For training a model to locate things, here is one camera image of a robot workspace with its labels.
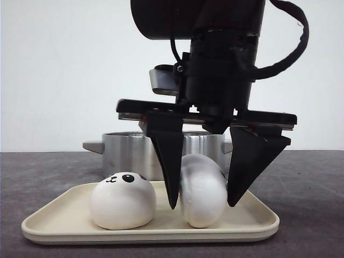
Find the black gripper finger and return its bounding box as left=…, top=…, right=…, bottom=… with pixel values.
left=227, top=126, right=291, bottom=207
left=146, top=111, right=184, bottom=209

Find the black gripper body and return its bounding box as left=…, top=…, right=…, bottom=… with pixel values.
left=116, top=31, right=297, bottom=133

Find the panda bun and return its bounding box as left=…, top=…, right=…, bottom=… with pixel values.
left=180, top=154, right=227, bottom=228
left=89, top=172, right=156, bottom=230

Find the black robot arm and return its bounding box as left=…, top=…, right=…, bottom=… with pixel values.
left=116, top=1, right=309, bottom=207

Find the stainless steel steamer pot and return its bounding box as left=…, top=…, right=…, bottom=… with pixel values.
left=83, top=131, right=233, bottom=181

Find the cream rectangular plastic tray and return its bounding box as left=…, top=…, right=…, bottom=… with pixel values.
left=21, top=181, right=280, bottom=245

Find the black sleeved cable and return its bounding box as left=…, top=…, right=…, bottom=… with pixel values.
left=252, top=0, right=310, bottom=81

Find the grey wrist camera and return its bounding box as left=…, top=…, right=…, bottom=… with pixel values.
left=149, top=64, right=179, bottom=96

